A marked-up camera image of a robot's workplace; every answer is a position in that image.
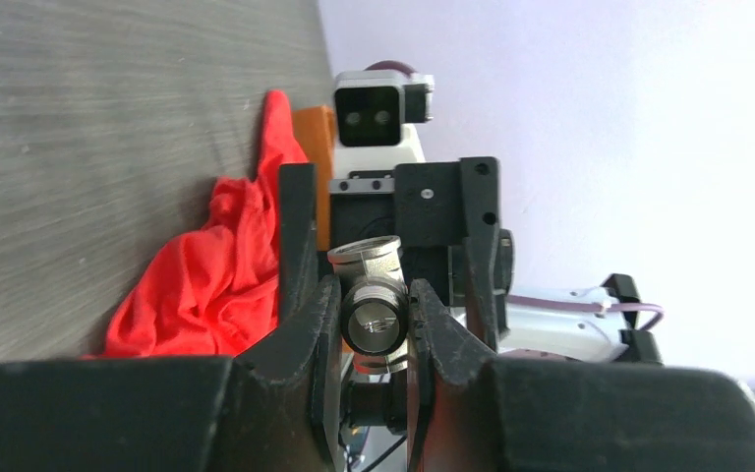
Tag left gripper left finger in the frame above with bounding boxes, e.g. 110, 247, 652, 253
0, 276, 342, 471

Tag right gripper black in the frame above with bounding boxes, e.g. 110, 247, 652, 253
278, 156, 513, 351

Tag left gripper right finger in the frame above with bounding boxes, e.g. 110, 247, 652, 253
407, 279, 755, 471

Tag silver metal pipe fitting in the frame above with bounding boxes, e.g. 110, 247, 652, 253
327, 235, 409, 376

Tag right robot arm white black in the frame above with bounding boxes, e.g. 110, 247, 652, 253
278, 157, 664, 375

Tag orange compartment tray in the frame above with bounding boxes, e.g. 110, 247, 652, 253
292, 105, 336, 251

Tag red cloth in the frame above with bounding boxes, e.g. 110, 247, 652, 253
100, 90, 307, 358

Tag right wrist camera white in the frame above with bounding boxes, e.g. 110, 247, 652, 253
331, 60, 435, 179

